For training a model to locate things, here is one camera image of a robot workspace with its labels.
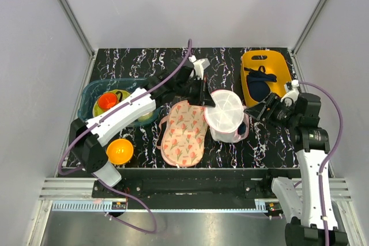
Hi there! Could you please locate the orange plastic bowl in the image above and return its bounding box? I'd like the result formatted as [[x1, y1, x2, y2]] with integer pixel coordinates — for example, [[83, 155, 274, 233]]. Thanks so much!
[[106, 138, 134, 165]]

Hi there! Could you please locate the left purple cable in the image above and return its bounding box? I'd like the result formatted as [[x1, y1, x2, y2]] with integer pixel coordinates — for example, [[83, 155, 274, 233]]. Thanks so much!
[[57, 38, 194, 234]]

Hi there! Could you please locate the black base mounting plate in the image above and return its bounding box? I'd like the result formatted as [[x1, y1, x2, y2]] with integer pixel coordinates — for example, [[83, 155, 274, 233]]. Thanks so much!
[[91, 166, 312, 211]]

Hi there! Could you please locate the orange plastic cup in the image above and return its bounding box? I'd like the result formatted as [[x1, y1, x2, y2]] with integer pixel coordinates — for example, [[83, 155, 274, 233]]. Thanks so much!
[[97, 92, 119, 112]]

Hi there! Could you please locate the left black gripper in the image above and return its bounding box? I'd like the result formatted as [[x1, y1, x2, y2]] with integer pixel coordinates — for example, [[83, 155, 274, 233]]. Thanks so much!
[[175, 76, 216, 107]]

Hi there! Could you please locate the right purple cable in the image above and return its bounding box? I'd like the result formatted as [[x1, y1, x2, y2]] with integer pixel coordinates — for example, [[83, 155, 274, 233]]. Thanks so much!
[[236, 81, 344, 246]]

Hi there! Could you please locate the dark blue lace bra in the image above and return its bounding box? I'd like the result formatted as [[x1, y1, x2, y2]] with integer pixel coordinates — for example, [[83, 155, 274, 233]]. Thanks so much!
[[237, 122, 247, 136]]

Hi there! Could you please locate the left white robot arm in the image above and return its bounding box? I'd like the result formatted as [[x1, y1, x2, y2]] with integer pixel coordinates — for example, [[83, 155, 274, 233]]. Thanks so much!
[[67, 58, 215, 198]]

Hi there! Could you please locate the teal transparent plastic bin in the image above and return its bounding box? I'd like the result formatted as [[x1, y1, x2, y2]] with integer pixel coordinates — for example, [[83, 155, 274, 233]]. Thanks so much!
[[77, 78, 160, 127]]

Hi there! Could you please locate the yellow plastic basket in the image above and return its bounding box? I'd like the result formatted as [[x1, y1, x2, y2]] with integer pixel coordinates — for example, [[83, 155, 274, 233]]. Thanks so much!
[[240, 50, 292, 107]]

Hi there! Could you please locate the aluminium frame rail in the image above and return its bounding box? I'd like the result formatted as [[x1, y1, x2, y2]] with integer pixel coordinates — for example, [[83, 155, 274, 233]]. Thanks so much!
[[58, 0, 95, 58]]

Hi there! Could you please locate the white mesh laundry bag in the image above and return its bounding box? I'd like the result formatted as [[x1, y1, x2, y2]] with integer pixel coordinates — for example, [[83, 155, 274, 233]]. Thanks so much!
[[204, 89, 250, 143]]

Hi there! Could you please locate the navy blue bra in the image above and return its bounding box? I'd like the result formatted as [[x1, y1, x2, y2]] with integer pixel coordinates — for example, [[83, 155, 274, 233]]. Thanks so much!
[[244, 65, 277, 102]]

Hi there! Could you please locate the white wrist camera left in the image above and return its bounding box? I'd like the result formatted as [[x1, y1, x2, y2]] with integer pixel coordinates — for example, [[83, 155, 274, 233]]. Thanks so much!
[[189, 55, 210, 79]]

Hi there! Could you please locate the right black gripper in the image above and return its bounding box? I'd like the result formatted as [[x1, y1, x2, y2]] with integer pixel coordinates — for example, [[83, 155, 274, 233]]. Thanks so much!
[[243, 92, 300, 129]]

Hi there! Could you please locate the purple cable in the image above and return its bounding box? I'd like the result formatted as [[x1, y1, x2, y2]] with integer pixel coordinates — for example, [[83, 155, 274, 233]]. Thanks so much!
[[57, 38, 194, 234], [236, 81, 344, 246]]

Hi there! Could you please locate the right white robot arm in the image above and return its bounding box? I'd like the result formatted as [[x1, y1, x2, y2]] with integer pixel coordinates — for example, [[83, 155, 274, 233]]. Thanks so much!
[[245, 93, 349, 245]]

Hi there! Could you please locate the green dotted plate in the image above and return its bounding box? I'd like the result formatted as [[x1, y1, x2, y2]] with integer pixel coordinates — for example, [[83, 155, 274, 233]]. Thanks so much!
[[92, 89, 131, 117]]

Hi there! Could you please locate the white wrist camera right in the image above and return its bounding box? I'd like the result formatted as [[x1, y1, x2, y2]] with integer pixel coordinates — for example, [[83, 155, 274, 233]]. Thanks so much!
[[281, 80, 299, 107]]

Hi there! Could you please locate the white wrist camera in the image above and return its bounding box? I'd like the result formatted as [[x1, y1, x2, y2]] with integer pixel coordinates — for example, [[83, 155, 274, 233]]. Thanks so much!
[[281, 80, 299, 107], [189, 55, 210, 79]]

